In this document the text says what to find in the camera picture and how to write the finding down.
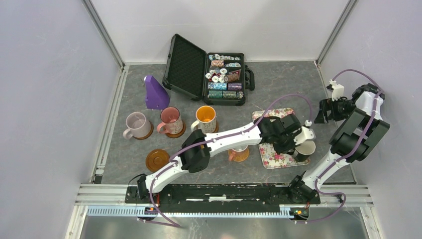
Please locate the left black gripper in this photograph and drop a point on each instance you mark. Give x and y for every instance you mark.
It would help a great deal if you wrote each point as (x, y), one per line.
(291, 145)

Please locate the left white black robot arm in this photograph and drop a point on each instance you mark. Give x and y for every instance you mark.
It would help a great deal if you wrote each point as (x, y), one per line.
(197, 150)

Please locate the black mug cream inside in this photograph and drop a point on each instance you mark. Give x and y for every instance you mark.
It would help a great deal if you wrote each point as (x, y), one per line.
(303, 151)

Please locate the pink ceramic mug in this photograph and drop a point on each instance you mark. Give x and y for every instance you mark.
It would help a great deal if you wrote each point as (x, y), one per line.
(171, 121)

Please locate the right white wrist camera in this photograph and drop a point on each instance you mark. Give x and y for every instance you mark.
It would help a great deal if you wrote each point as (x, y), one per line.
(337, 90)

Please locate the lavender ceramic mug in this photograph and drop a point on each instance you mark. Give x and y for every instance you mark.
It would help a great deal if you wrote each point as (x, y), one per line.
(137, 125)

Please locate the woven rattan round coaster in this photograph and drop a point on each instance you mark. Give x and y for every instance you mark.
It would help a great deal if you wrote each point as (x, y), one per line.
(242, 156)

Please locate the black poker chip case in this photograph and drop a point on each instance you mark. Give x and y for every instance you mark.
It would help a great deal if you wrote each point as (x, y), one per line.
(216, 78)

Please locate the brown wooden coaster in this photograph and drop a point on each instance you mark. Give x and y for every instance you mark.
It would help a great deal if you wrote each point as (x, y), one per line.
(148, 135)
(179, 134)
(156, 159)

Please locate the floral rectangular tray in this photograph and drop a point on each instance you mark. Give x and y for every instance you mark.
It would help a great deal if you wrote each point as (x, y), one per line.
(269, 157)

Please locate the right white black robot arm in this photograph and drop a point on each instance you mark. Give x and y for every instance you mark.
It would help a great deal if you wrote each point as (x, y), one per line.
(361, 130)

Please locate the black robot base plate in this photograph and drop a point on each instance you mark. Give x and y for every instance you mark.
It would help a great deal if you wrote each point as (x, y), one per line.
(232, 198)

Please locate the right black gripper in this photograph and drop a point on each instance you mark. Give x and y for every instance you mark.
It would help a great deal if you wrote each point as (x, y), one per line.
(326, 105)

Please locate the purple plastic wedge stand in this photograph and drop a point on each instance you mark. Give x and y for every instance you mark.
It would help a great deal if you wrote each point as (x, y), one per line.
(156, 97)

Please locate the floral mug orange inside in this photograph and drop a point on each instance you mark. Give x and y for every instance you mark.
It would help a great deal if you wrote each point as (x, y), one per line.
(205, 120)

